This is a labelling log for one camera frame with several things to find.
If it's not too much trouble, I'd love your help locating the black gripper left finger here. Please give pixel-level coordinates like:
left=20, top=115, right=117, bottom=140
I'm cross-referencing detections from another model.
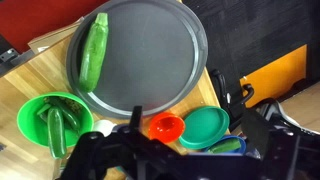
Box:
left=60, top=131, right=107, bottom=180

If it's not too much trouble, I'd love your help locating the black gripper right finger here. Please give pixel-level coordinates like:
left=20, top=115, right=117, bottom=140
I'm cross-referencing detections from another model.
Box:
left=241, top=110, right=300, bottom=180

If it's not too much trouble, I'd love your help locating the orange plastic bowl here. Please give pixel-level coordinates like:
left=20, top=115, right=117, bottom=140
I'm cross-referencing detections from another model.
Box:
left=148, top=112, right=185, bottom=144

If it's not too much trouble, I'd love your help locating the green cucumber in bowl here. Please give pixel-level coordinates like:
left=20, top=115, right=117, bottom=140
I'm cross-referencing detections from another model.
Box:
left=47, top=106, right=67, bottom=159

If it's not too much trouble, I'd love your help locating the green plastic bowl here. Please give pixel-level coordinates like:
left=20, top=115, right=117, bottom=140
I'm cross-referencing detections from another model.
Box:
left=17, top=92, right=94, bottom=147

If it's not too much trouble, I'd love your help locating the long green cucumber on tray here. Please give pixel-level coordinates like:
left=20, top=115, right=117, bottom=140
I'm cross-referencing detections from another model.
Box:
left=79, top=13, right=109, bottom=93

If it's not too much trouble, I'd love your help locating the round grey tray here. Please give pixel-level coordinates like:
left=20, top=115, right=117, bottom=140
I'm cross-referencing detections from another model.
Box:
left=66, top=0, right=208, bottom=119

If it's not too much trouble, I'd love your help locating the black office chair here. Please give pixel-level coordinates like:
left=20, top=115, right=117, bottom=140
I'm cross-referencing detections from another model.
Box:
left=209, top=68, right=320, bottom=134

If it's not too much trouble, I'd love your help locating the blue plastic plate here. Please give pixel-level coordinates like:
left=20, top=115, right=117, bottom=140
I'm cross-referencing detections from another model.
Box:
left=205, top=135, right=246, bottom=154

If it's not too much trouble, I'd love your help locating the white cup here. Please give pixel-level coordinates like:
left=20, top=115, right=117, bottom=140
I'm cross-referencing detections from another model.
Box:
left=93, top=120, right=116, bottom=137

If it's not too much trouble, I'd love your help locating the cut cucumber on blue plate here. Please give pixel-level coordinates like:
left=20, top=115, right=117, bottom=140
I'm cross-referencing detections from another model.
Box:
left=208, top=139, right=241, bottom=154

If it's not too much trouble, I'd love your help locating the teal green plate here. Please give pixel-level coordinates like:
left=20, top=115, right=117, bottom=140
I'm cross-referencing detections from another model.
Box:
left=179, top=106, right=230, bottom=150

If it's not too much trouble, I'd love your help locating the cardboard box under table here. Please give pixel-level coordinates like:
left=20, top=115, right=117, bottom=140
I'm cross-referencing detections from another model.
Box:
left=28, top=17, right=84, bottom=54

